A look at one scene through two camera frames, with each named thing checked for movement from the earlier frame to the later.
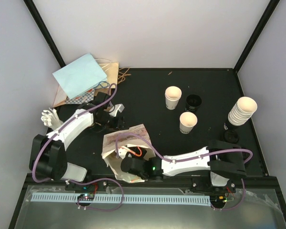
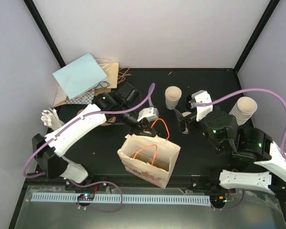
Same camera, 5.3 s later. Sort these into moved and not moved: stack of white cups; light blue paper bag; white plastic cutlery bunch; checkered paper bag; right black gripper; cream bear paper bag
Moved: cream bear paper bag; right black gripper
Not moved: checkered paper bag; light blue paper bag; white plastic cutlery bunch; stack of white cups
